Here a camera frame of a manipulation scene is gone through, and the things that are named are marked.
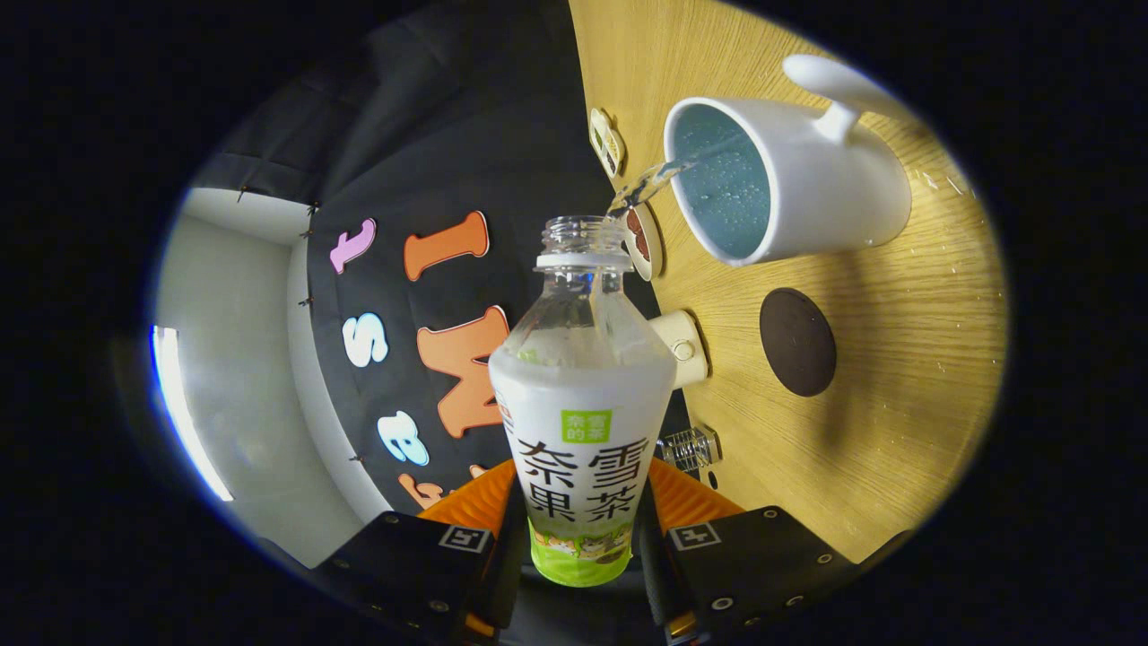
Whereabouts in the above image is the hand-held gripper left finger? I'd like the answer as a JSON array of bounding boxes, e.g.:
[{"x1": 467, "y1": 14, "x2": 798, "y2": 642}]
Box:
[{"x1": 314, "y1": 459, "x2": 527, "y2": 642}]

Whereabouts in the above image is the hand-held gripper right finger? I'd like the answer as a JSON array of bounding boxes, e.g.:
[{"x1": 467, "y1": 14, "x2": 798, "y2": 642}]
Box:
[{"x1": 635, "y1": 458, "x2": 857, "y2": 642}]

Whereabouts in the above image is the white green label juice bottle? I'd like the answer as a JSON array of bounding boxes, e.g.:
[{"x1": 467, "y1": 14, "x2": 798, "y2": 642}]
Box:
[{"x1": 487, "y1": 215, "x2": 678, "y2": 589}]

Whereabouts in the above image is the dark brown round coaster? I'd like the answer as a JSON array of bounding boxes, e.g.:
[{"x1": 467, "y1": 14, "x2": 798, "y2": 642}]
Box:
[{"x1": 759, "y1": 287, "x2": 838, "y2": 397}]

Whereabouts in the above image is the white cup with blue inside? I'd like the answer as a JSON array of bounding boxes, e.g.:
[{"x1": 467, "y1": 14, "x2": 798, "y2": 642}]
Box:
[{"x1": 664, "y1": 54, "x2": 914, "y2": 267}]

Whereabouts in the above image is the clear glass straw holder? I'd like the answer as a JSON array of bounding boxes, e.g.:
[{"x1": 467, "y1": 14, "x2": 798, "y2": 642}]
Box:
[{"x1": 659, "y1": 426, "x2": 723, "y2": 474}]

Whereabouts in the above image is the cream white toaster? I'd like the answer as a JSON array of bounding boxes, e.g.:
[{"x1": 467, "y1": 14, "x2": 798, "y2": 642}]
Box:
[{"x1": 648, "y1": 310, "x2": 709, "y2": 390}]

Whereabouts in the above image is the wooden table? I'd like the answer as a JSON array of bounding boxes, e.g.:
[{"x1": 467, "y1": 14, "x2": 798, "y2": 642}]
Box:
[{"x1": 568, "y1": 0, "x2": 1010, "y2": 564}]

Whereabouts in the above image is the white oval plate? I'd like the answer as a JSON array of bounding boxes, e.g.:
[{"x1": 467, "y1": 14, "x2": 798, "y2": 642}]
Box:
[{"x1": 623, "y1": 202, "x2": 665, "y2": 282}]

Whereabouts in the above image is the black backdrop cloth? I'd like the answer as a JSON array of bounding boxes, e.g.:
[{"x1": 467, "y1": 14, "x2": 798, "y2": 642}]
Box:
[{"x1": 193, "y1": 0, "x2": 691, "y2": 517}]

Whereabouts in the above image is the white divided condiment dish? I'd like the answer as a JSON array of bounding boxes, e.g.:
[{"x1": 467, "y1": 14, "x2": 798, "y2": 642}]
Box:
[{"x1": 589, "y1": 108, "x2": 626, "y2": 179}]

